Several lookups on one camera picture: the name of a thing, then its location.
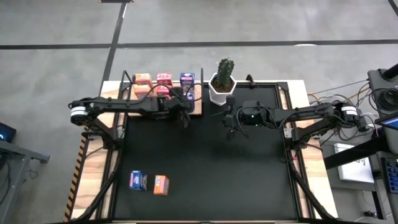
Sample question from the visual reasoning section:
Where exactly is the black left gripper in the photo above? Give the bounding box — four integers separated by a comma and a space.
155, 86, 191, 128

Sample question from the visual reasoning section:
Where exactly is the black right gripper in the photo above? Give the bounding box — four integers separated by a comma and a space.
224, 95, 270, 141

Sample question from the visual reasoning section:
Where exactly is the blue Frosted Flakes cereal box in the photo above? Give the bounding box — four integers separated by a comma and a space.
180, 72, 195, 93
129, 169, 148, 192
185, 92, 196, 112

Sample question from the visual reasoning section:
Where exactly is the red Froot Loops cereal box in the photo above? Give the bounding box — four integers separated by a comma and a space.
156, 72, 173, 86
155, 85, 172, 98

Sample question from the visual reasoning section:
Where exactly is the orange Mini Wheats cereal box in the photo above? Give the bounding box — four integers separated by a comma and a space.
135, 73, 153, 85
133, 84, 155, 98
153, 175, 170, 196

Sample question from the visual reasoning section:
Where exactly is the wooden shelf board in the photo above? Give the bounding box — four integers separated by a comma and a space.
128, 82, 203, 118

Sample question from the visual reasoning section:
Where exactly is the white plant pot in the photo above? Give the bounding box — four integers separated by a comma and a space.
208, 73, 238, 106

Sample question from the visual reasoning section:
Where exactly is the green cactus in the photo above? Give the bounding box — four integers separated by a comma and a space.
216, 58, 236, 90

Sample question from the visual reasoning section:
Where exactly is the black table mat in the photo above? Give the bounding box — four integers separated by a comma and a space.
112, 83, 300, 221

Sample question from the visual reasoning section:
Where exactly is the black desk beam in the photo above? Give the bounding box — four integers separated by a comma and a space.
323, 133, 398, 170

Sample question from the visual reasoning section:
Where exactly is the yellow black hazard tape strip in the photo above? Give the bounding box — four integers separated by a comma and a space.
63, 135, 88, 222

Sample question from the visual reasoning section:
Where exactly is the white desk pad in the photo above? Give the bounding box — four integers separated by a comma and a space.
334, 142, 376, 184

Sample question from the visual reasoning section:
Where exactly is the dark grey equipment stand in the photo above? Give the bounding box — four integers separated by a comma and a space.
367, 63, 398, 91

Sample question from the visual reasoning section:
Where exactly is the monitor with blue screen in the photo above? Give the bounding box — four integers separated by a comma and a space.
374, 112, 398, 131

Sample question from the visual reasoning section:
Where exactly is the grey metal side table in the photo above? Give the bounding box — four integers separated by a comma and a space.
0, 139, 50, 224

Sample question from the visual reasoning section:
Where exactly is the black keyboard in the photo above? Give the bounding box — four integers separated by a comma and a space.
381, 157, 398, 195

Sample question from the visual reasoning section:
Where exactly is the black metal shelf frame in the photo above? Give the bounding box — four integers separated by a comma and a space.
120, 68, 205, 118

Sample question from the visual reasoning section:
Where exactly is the black aluminium rig frame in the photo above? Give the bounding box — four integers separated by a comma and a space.
70, 70, 340, 224

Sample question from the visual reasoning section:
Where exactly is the coiled black cable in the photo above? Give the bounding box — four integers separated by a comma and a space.
371, 88, 398, 113

